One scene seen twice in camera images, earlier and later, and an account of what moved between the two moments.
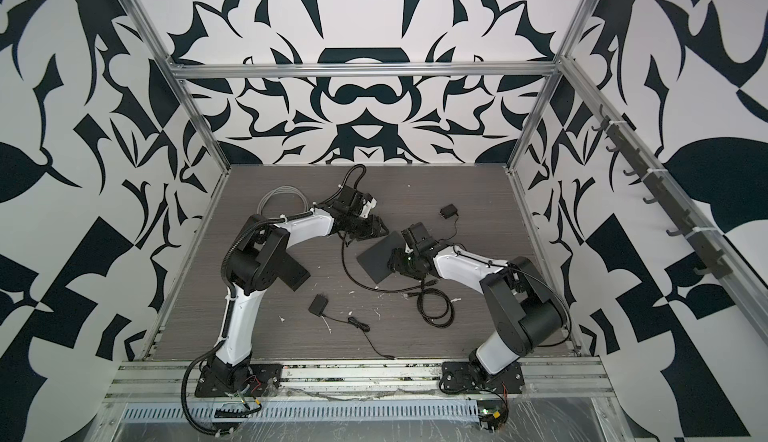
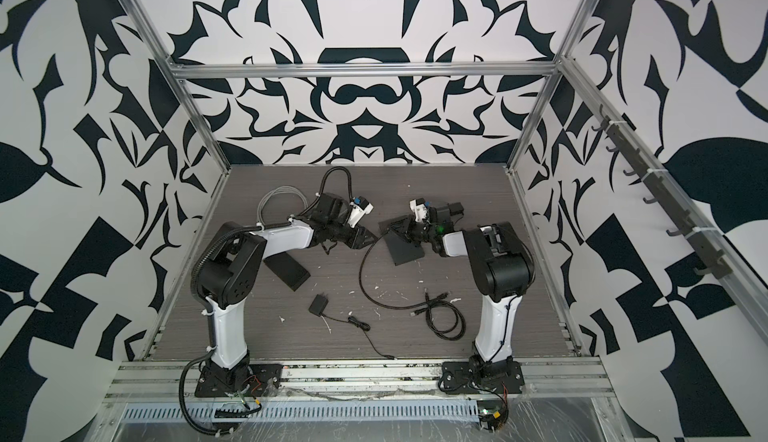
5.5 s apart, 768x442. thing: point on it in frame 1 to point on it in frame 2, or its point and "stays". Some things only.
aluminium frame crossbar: x=365 y=69 stays
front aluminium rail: x=166 y=380 stays
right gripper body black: x=407 y=263 to x=417 y=233
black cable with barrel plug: x=377 y=289 to x=445 y=319
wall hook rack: x=663 y=190 stays
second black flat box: x=291 y=272 stays
